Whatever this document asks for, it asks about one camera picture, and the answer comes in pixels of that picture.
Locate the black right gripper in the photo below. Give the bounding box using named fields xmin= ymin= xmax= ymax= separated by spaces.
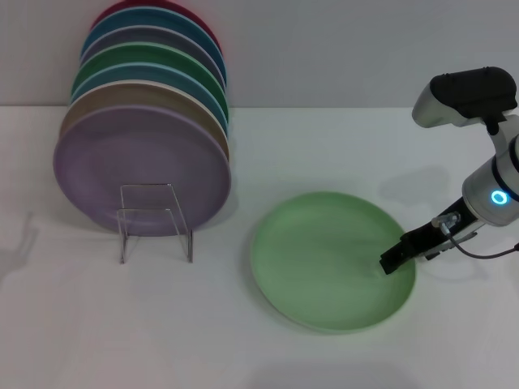
xmin=380 ymin=197 xmax=486 ymax=277

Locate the light green plate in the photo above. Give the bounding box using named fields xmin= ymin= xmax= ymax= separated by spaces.
xmin=250 ymin=190 xmax=418 ymax=336

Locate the clear acrylic plate rack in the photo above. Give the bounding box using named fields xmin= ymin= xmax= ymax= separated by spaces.
xmin=116 ymin=183 xmax=195 ymax=265

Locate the purple plate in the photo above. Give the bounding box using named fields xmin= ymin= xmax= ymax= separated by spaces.
xmin=52 ymin=104 xmax=233 ymax=238

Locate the beige plate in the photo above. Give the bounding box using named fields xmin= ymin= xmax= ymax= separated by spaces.
xmin=59 ymin=79 xmax=232 ymax=163

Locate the light blue plate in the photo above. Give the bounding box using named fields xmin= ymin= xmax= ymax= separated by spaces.
xmin=69 ymin=61 xmax=229 ymax=131

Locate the dark green plate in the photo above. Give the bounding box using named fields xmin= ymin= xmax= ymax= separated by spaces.
xmin=71 ymin=41 xmax=230 ymax=126

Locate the grey lavender plate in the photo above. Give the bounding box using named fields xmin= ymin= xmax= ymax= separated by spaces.
xmin=79 ymin=24 xmax=227 ymax=92

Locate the teal blue plate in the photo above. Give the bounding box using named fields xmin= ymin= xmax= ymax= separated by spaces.
xmin=79 ymin=4 xmax=226 ymax=88

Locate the maroon red plate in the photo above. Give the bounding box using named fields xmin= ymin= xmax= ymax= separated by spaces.
xmin=89 ymin=0 xmax=224 ymax=62

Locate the silver cable connector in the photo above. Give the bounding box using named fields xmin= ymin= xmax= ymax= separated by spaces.
xmin=431 ymin=211 xmax=462 ymax=235

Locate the grey cable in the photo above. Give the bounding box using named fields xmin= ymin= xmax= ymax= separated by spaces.
xmin=444 ymin=230 xmax=519 ymax=259

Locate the black silver wrist camera housing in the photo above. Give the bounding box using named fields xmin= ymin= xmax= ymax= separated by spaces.
xmin=412 ymin=66 xmax=519 ymax=135

